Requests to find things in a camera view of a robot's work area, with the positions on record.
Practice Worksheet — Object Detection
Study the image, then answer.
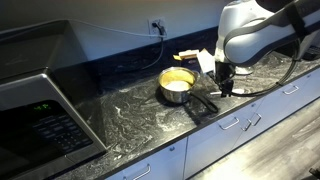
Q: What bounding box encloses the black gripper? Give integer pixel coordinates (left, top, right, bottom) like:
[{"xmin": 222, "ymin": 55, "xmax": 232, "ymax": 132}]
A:
[{"xmin": 213, "ymin": 60, "xmax": 237, "ymax": 99}]

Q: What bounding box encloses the white plastic spoon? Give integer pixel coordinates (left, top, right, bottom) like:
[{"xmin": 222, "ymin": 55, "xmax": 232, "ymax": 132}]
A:
[{"xmin": 209, "ymin": 87, "xmax": 247, "ymax": 97}]

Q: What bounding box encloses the black steel microwave oven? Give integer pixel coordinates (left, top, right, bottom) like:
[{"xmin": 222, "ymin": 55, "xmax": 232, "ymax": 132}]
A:
[{"xmin": 0, "ymin": 19, "xmax": 108, "ymax": 180}]

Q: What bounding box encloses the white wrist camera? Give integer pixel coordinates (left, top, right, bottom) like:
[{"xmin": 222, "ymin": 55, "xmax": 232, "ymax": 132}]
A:
[{"xmin": 195, "ymin": 47, "xmax": 217, "ymax": 75}]

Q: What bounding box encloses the metal drawer handle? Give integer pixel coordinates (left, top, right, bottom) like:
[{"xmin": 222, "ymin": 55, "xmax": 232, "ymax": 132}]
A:
[
  {"xmin": 249, "ymin": 112, "xmax": 263, "ymax": 127},
  {"xmin": 281, "ymin": 84, "xmax": 301, "ymax": 97},
  {"xmin": 122, "ymin": 162, "xmax": 152, "ymax": 180},
  {"xmin": 240, "ymin": 118, "xmax": 253, "ymax": 132},
  {"xmin": 217, "ymin": 115, "xmax": 241, "ymax": 131}
]

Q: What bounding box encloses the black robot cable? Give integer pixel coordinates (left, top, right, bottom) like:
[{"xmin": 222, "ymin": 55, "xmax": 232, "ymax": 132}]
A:
[{"xmin": 229, "ymin": 33, "xmax": 301, "ymax": 99}]

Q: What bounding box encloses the steel saucepan with black handle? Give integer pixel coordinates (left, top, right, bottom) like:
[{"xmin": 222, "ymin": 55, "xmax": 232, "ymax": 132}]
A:
[{"xmin": 156, "ymin": 65, "xmax": 220, "ymax": 115}]

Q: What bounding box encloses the black power cable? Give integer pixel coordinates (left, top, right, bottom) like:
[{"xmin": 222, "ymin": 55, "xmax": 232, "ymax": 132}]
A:
[{"xmin": 142, "ymin": 20, "xmax": 167, "ymax": 72}]

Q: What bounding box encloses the white wall outlet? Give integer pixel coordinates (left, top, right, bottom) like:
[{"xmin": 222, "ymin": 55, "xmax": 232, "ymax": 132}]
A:
[{"xmin": 147, "ymin": 16, "xmax": 168, "ymax": 38}]

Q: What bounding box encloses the grey power cable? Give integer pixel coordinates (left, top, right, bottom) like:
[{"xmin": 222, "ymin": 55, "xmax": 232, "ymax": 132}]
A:
[{"xmin": 68, "ymin": 18, "xmax": 162, "ymax": 38}]

